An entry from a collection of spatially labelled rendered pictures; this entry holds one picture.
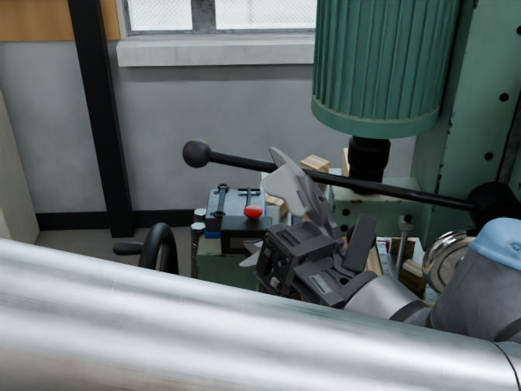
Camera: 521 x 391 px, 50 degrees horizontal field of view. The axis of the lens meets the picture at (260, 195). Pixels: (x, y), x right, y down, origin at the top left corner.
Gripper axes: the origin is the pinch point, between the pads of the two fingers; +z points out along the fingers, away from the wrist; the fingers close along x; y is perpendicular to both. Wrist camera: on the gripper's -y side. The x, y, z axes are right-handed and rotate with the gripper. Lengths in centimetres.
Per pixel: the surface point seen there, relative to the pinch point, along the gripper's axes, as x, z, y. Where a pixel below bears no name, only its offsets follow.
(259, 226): 11.7, 5.3, -7.5
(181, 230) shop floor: 119, 113, -80
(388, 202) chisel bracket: 2.5, -6.1, -20.8
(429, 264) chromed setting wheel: 4.6, -17.0, -18.0
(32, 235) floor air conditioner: 129, 145, -27
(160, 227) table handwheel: 21.9, 21.3, -1.0
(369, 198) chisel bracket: 2.8, -4.0, -18.9
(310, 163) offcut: 16.2, 21.7, -35.9
